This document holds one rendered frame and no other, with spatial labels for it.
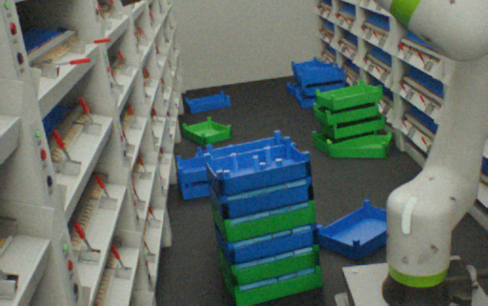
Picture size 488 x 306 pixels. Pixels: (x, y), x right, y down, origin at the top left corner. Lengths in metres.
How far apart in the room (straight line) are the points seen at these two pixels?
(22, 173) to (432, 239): 0.78
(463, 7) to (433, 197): 0.39
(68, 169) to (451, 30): 0.74
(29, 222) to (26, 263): 0.08
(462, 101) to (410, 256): 0.33
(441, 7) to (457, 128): 0.33
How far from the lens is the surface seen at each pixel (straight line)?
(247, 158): 2.07
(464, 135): 1.34
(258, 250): 1.98
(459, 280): 1.37
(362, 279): 1.45
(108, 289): 1.54
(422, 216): 1.24
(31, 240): 0.96
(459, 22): 1.09
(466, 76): 1.29
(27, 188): 0.95
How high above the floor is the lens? 1.12
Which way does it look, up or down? 18 degrees down
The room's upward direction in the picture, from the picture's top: 8 degrees counter-clockwise
